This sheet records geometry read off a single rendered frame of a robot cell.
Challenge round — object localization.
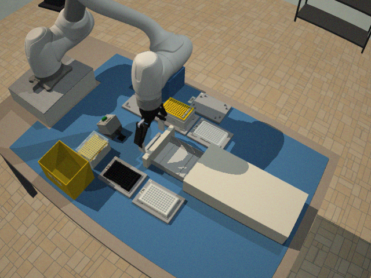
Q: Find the blue open-top bin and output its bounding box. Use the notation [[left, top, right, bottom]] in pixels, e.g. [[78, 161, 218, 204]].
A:
[[162, 66, 185, 100]]

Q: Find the blue bench mat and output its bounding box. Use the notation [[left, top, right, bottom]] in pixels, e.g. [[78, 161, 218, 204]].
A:
[[9, 54, 329, 278]]

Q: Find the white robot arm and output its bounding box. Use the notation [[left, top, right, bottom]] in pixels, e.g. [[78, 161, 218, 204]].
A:
[[24, 0, 193, 111]]

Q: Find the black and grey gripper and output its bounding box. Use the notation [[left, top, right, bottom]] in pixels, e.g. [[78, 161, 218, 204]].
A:
[[134, 103, 168, 153]]

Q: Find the yellow open-top bin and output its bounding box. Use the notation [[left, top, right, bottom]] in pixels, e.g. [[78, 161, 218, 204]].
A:
[[38, 140, 94, 200]]

